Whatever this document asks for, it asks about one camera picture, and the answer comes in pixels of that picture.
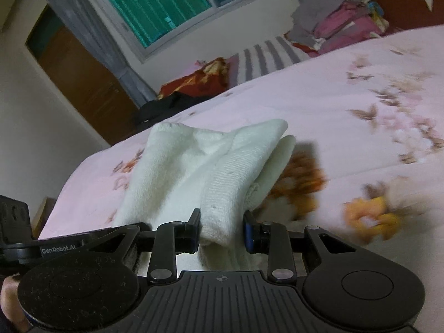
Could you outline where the pink clothes pile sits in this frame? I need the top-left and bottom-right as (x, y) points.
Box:
(310, 0), (390, 55)

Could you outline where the white knitted cloth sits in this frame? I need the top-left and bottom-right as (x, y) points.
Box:
(113, 119), (297, 272)

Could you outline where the pink floral blanket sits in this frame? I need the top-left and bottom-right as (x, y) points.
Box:
(38, 24), (444, 275)

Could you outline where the grey striped sheet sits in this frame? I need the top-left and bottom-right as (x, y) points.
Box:
(229, 36), (306, 86)

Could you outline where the person's left forearm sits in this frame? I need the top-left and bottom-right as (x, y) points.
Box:
(0, 275), (32, 333)

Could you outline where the white and brown headboard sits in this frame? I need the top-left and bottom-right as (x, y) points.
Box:
(338, 0), (444, 32)

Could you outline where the red patterned pillow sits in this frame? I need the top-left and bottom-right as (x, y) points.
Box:
(158, 57), (231, 100)

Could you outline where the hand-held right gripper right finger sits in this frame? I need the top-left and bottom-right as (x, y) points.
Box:
(243, 210), (358, 284)

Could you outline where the window with green pane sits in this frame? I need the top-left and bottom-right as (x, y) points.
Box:
(81, 0), (299, 60)

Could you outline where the black cloth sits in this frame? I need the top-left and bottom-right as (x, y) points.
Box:
(133, 92), (206, 126)

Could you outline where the brown wooden door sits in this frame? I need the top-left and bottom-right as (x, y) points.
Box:
(26, 5), (140, 146)

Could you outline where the grey curtain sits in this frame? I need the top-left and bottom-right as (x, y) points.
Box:
(36, 0), (157, 109)

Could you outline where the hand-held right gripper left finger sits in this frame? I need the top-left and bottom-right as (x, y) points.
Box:
(84, 209), (202, 284)

